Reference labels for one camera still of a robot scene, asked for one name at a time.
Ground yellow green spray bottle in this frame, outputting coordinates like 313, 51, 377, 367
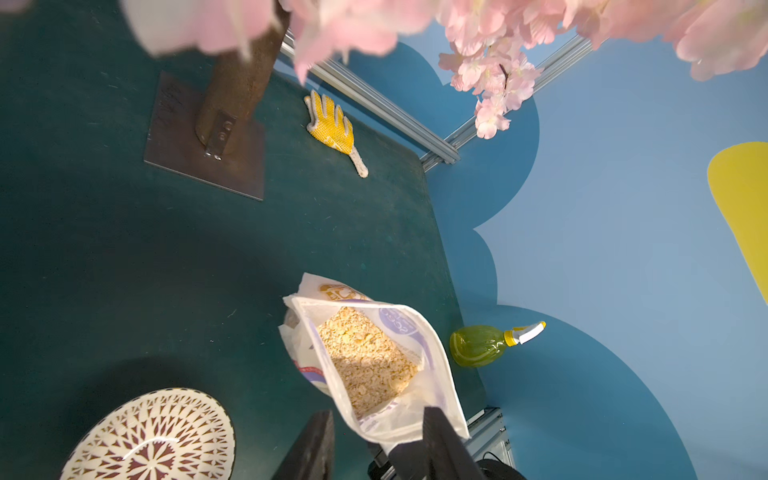
449, 321, 547, 368

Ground white purple oats bag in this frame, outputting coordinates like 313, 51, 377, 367
279, 273, 470, 451

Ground pink cherry blossom tree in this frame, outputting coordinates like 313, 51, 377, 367
0, 0, 768, 162

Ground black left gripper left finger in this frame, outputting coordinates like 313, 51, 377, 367
272, 410, 335, 480

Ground brown metal tree base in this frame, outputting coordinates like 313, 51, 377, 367
143, 71, 265, 201

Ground aluminium frame rail back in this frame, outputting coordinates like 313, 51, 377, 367
307, 23, 461, 164

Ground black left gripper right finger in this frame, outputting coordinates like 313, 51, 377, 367
423, 407, 484, 480

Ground yellow dotted work glove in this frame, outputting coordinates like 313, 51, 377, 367
304, 90, 369, 178

